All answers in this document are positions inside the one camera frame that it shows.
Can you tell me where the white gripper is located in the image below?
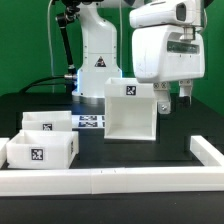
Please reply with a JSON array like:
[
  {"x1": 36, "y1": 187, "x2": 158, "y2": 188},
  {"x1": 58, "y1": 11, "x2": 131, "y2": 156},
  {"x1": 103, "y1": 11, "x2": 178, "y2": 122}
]
[{"x1": 132, "y1": 25, "x2": 205, "y2": 114}]

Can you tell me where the white drawer cabinet box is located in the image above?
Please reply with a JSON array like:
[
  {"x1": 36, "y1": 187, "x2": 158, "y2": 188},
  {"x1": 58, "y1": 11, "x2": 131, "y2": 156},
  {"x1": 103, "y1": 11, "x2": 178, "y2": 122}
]
[{"x1": 104, "y1": 78, "x2": 157, "y2": 141}]

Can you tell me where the white drawer tray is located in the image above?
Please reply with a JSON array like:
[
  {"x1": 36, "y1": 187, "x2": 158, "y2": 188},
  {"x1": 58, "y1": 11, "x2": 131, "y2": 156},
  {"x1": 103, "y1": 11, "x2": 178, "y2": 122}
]
[
  {"x1": 6, "y1": 130, "x2": 79, "y2": 169},
  {"x1": 22, "y1": 111, "x2": 72, "y2": 131}
]

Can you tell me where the white front drawer tray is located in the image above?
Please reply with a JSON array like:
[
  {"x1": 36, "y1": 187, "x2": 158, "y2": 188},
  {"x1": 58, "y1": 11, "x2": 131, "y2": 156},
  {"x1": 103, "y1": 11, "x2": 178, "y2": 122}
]
[{"x1": 6, "y1": 130, "x2": 79, "y2": 169}]

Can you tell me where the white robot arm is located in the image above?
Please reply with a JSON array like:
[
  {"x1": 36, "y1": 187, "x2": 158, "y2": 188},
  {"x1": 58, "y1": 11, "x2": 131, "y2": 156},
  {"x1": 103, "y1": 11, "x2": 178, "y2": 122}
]
[{"x1": 55, "y1": 0, "x2": 214, "y2": 114}]

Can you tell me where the marker sheet on table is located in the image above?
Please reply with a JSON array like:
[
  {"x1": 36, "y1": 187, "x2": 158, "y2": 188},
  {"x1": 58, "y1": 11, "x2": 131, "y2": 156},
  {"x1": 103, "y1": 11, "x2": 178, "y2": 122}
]
[{"x1": 72, "y1": 115, "x2": 105, "y2": 129}]

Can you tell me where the white right fence rail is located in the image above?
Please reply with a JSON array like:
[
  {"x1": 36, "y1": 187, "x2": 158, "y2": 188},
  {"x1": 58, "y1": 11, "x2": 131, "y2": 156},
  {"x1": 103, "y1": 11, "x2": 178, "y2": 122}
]
[{"x1": 190, "y1": 135, "x2": 224, "y2": 167}]

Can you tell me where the white fence rail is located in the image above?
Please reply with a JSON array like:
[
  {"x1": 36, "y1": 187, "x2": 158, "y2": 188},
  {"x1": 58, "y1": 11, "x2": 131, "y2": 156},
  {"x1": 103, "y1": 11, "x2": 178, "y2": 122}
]
[
  {"x1": 190, "y1": 135, "x2": 224, "y2": 167},
  {"x1": 0, "y1": 167, "x2": 224, "y2": 196},
  {"x1": 0, "y1": 138, "x2": 9, "y2": 169}
]

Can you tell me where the white hanging cable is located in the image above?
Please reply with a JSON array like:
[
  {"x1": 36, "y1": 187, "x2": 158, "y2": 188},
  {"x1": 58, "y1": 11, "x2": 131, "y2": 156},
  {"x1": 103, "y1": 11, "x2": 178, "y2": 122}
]
[{"x1": 46, "y1": 0, "x2": 56, "y2": 94}]

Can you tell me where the black cable on table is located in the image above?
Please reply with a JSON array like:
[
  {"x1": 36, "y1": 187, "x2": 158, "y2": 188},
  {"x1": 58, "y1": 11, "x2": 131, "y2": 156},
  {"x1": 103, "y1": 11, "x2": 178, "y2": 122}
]
[{"x1": 19, "y1": 75, "x2": 75, "y2": 94}]

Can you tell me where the white front fence rail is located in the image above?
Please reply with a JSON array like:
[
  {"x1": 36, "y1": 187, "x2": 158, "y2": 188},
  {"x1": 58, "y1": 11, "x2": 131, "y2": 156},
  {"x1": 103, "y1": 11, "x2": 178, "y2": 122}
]
[{"x1": 0, "y1": 167, "x2": 224, "y2": 196}]

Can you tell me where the white left fence rail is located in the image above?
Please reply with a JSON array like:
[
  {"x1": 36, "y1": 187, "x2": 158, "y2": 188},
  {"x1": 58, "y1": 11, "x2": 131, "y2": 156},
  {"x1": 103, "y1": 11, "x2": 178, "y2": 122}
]
[{"x1": 0, "y1": 138, "x2": 9, "y2": 169}]

